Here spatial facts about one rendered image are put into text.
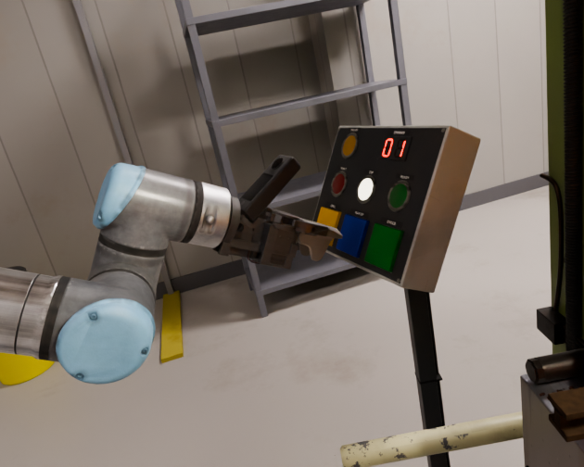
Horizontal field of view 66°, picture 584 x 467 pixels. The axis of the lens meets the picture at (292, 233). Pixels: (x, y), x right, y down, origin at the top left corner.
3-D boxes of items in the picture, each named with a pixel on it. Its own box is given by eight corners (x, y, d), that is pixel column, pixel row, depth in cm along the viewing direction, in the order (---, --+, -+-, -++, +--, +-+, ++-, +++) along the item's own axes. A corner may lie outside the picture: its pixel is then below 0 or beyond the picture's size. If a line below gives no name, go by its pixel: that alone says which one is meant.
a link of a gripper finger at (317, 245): (333, 262, 77) (286, 254, 73) (342, 229, 77) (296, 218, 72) (343, 268, 75) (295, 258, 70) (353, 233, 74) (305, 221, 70)
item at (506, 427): (346, 480, 86) (341, 459, 84) (342, 458, 91) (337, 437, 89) (577, 436, 85) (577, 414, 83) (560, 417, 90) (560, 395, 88)
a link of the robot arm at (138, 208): (89, 220, 64) (106, 151, 62) (176, 236, 70) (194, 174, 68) (91, 241, 56) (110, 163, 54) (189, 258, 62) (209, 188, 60)
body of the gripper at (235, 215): (274, 258, 76) (207, 246, 71) (287, 208, 76) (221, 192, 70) (295, 271, 70) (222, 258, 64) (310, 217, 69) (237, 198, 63)
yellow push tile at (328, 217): (328, 245, 96) (338, 211, 95) (311, 238, 102) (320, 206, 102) (335, 247, 97) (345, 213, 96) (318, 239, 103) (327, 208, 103)
